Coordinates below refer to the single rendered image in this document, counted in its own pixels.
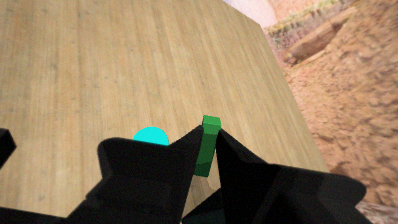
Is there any cyan circle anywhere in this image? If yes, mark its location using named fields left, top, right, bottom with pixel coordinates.
left=133, top=127, right=169, bottom=145

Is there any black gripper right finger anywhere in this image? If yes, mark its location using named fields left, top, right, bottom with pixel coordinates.
left=216, top=128, right=367, bottom=224

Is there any green rectangular post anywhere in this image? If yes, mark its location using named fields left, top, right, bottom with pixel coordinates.
left=193, top=115, right=222, bottom=177

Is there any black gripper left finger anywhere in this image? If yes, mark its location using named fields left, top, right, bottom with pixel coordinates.
left=97, top=125, right=204, bottom=224

